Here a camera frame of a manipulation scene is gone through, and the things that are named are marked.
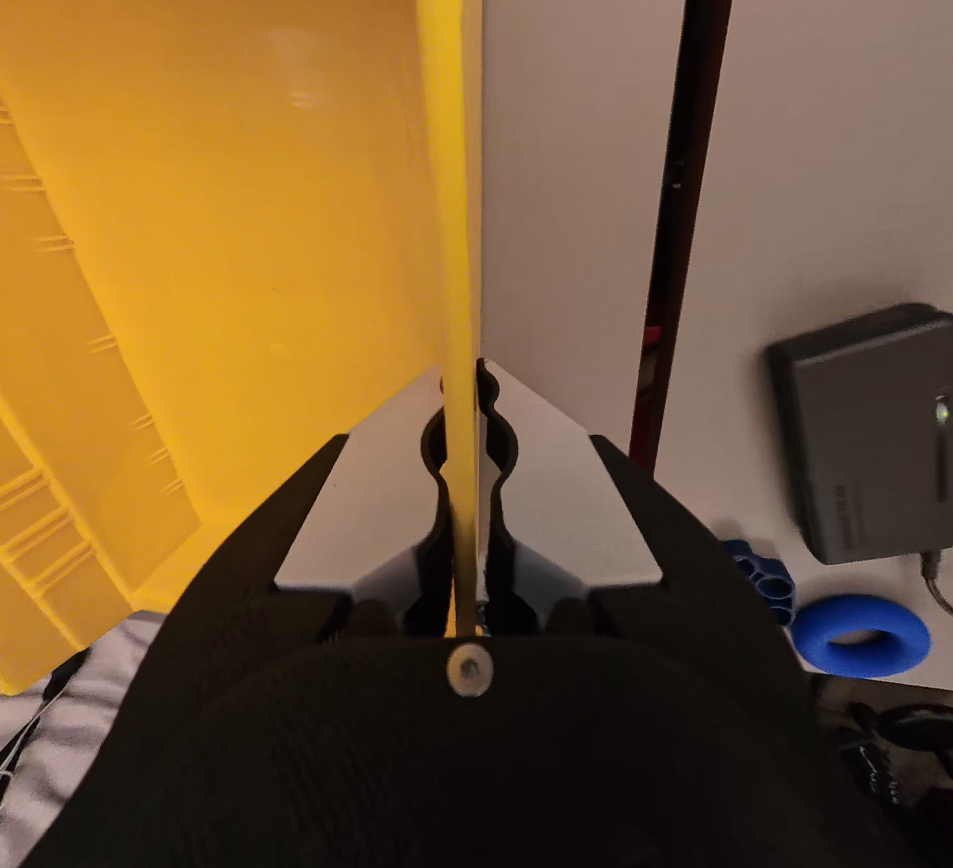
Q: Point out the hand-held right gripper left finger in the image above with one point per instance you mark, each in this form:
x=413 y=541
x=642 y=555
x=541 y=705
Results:
x=372 y=510

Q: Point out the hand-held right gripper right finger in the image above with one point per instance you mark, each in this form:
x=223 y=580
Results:
x=573 y=510

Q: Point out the yellow plastic bin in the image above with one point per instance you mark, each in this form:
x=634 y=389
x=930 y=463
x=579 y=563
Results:
x=223 y=212

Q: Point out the blue finger grip trainer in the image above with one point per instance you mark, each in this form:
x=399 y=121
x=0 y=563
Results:
x=767 y=581

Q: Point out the dark grey electronics box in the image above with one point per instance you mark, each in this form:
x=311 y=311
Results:
x=856 y=436

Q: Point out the dark slim bar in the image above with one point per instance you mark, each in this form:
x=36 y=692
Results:
x=696 y=138

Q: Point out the person's grey clothing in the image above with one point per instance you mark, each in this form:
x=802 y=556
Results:
x=74 y=771

